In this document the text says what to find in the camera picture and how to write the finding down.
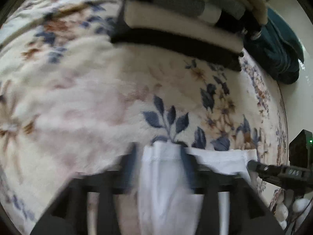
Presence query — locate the white gloved right hand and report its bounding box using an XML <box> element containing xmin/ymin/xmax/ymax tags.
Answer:
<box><xmin>273</xmin><ymin>189</ymin><xmax>312</xmax><ymax>234</ymax></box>

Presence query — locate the white cloth garment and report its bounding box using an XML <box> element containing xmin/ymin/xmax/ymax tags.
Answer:
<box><xmin>138</xmin><ymin>141</ymin><xmax>257</xmax><ymax>234</ymax></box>

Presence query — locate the floral and checked fleece blanket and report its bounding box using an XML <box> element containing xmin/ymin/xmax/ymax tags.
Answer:
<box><xmin>1</xmin><ymin>0</ymin><xmax>288</xmax><ymax>234</ymax></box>

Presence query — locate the stack of folded clothes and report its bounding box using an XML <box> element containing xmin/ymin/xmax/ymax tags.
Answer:
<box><xmin>110</xmin><ymin>0</ymin><xmax>263</xmax><ymax>71</ymax></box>

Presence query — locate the dark teal velvet garment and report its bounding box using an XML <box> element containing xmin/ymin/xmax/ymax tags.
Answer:
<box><xmin>244</xmin><ymin>8</ymin><xmax>305</xmax><ymax>84</ymax></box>

